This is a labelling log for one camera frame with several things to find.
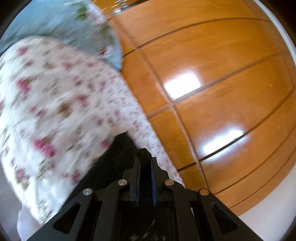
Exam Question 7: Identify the black pants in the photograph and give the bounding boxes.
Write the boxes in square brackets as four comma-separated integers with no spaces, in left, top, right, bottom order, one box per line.
[62,132,138,207]

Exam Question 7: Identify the floral bed cover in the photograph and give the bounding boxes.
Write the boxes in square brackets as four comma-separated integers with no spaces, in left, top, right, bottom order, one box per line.
[0,36,186,227]

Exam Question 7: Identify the wooden wardrobe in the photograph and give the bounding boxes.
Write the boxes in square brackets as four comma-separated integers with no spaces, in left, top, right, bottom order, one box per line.
[95,1,295,215]

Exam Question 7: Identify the blue floral pillow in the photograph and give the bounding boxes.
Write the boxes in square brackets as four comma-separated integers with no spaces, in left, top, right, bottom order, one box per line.
[1,1,123,70]

